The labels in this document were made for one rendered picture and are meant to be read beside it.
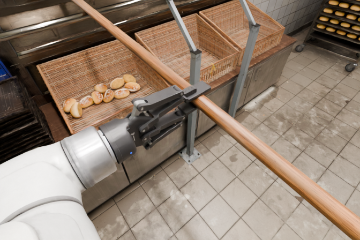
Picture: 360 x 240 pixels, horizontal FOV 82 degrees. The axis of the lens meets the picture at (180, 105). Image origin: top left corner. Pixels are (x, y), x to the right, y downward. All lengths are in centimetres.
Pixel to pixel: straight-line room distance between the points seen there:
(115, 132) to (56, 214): 14
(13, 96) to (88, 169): 85
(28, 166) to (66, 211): 9
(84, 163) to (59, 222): 10
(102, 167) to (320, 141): 199
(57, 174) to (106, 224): 129
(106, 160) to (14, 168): 12
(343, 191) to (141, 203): 145
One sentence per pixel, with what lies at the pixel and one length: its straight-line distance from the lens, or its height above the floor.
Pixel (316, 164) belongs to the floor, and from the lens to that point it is 201.
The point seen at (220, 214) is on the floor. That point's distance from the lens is 157.
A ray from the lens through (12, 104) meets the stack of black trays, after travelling 112.
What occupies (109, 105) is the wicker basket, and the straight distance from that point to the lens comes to 133.
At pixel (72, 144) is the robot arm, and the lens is 35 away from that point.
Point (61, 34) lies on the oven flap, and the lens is 133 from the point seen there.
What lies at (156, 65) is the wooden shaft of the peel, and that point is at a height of 119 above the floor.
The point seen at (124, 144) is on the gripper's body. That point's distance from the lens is 36.
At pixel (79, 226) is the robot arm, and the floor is 123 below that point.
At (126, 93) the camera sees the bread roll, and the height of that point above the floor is 62.
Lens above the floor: 148
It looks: 45 degrees down
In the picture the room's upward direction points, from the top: straight up
